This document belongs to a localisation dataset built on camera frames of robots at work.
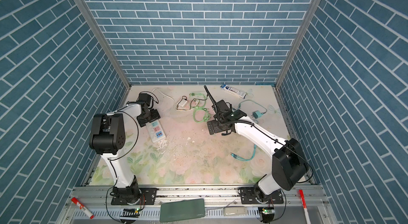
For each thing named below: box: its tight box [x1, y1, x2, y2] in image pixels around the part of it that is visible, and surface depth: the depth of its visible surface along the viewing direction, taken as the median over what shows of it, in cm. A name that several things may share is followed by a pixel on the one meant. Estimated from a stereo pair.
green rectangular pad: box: [159, 198, 206, 223], surface depth 71 cm
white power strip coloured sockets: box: [146, 118, 166, 143], surface depth 95 cm
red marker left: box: [71, 196, 95, 220], surface depth 71 cm
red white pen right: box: [298, 188, 312, 224], surface depth 72 cm
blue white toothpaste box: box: [219, 83, 248, 100], surface depth 118 cm
